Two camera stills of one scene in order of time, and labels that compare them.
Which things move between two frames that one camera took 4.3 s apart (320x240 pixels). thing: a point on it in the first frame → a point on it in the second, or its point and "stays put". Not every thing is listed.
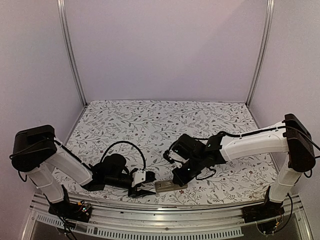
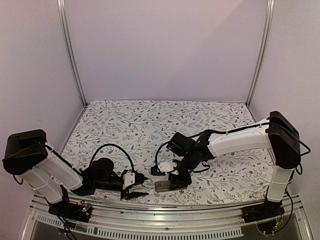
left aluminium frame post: x=67 y=42 stays put
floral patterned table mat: x=141 y=131 stays put
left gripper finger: x=150 y=176 → x=139 y=178
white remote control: x=167 y=186 stays put
